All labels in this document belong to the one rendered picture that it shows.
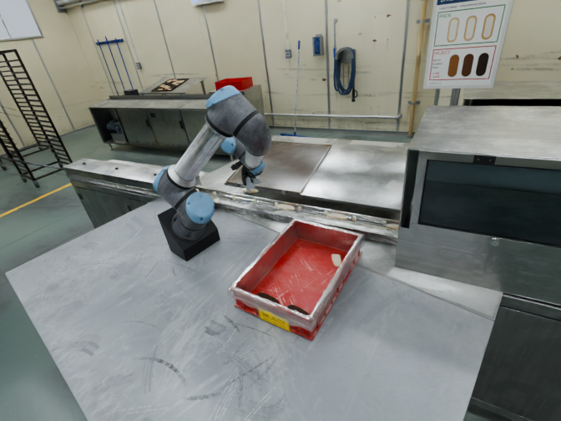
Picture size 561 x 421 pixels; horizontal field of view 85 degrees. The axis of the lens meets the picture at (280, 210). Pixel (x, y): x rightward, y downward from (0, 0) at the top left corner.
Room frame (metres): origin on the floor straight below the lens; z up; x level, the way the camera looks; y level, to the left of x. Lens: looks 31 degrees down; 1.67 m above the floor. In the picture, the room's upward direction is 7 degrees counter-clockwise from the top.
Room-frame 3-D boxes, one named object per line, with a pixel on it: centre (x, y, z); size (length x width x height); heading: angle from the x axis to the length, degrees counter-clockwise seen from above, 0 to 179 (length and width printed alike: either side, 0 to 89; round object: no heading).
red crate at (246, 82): (5.30, 0.47, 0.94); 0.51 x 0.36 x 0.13; 62
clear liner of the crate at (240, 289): (0.88, -0.05, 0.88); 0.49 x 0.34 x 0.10; 145
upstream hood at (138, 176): (2.06, 1.06, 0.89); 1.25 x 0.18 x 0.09; 58
